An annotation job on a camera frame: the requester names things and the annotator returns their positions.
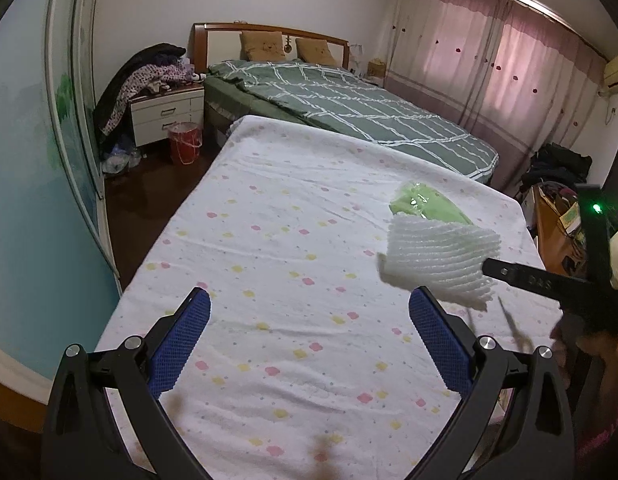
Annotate plastic bags on floor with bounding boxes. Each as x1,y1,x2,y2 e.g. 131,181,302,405
101,142,142,176

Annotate white dotted table sheet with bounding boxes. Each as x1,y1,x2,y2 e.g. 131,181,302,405
94,115,564,480

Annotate brown bear pillow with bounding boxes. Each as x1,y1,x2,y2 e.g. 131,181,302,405
295,37,338,67
240,31,286,61

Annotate red bucket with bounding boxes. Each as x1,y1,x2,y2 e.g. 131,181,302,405
169,122,203,166

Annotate pile of clothes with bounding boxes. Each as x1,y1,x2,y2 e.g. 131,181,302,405
94,44,207,136

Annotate teal sliding wardrobe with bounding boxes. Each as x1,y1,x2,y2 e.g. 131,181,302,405
0,0,124,406

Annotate green checked quilt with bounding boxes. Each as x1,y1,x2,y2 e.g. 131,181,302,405
209,59,500,179

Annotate white cardboard box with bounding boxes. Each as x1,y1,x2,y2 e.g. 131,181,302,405
520,187,540,233

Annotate green plastic packet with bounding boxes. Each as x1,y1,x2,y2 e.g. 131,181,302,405
389,181,474,226

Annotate wooden bed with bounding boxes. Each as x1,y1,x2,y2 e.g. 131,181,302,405
191,22,500,183

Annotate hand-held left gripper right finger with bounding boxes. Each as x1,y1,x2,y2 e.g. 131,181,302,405
409,286,574,480

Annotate white wooden nightstand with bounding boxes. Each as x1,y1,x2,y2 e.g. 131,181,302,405
129,85,206,148

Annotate wooden side cabinet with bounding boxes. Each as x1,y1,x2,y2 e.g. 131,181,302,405
534,185,590,276

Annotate pink window curtain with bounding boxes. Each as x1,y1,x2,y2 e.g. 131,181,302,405
386,0,607,196

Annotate white foam net sleeve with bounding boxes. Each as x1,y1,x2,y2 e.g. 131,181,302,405
378,214,502,311

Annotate person's right hand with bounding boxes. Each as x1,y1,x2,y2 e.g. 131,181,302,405
550,310,618,411

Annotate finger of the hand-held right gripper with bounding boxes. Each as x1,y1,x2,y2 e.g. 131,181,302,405
481,257,566,302

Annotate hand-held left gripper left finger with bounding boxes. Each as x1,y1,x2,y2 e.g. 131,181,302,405
41,287,212,480

